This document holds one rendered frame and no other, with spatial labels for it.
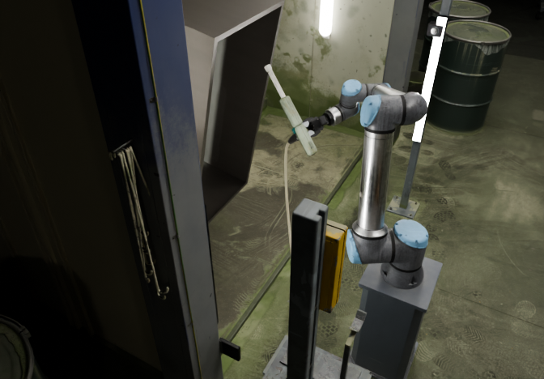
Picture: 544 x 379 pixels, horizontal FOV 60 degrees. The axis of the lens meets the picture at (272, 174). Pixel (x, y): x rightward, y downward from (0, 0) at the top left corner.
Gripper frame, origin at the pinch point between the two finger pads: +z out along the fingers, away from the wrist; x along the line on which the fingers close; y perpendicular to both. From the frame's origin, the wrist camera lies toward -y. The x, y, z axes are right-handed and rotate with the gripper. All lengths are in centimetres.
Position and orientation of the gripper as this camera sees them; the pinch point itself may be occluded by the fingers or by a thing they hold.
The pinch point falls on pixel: (298, 134)
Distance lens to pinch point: 231.9
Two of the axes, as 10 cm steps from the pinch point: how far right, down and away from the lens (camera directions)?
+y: -2.8, 1.5, 9.5
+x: -4.7, -8.8, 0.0
